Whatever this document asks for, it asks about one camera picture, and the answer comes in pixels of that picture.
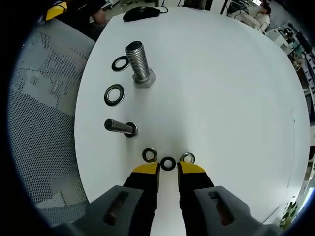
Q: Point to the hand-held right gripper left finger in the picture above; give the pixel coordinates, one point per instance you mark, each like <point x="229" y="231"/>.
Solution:
<point x="142" y="186"/>

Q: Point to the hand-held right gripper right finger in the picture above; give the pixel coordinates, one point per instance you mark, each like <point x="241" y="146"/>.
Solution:
<point x="194" y="184"/>

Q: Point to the small black washer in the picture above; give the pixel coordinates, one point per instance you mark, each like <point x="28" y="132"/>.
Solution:
<point x="163" y="164"/>

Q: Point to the small threaded steel stud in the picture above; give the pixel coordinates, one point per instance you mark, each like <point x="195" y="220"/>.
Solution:
<point x="118" y="126"/>

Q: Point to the large steel washer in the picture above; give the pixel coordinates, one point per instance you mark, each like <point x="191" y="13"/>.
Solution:
<point x="107" y="96"/>
<point x="114" y="64"/>

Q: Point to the large threaded steel stud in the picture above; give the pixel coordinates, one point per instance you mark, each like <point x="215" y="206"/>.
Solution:
<point x="139" y="64"/>

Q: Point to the person's black shirt torso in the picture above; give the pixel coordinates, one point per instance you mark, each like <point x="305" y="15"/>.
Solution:
<point x="81" y="9"/>

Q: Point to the black computer mouse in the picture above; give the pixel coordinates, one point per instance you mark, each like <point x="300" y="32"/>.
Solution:
<point x="140" y="13"/>

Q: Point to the grey mesh office chair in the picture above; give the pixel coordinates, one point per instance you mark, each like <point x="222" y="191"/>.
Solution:
<point x="44" y="98"/>

